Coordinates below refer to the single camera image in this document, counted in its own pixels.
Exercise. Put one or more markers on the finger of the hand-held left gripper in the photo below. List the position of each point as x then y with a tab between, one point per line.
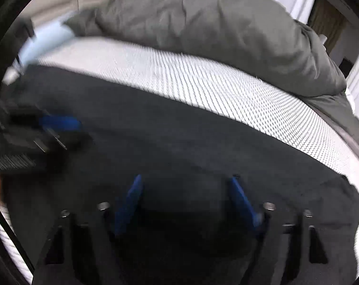
60	123

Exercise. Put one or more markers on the white honeycomb mattress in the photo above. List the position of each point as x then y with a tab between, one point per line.
197	74

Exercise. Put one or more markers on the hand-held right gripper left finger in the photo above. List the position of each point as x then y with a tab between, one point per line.
129	204

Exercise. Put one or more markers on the grey duvet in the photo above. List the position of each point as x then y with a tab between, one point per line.
212	26

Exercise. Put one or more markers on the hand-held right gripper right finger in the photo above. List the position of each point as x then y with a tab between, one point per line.
241	202

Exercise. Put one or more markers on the black pants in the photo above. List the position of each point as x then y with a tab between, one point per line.
182	148

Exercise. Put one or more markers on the light blue pillow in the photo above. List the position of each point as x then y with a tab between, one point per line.
46	41

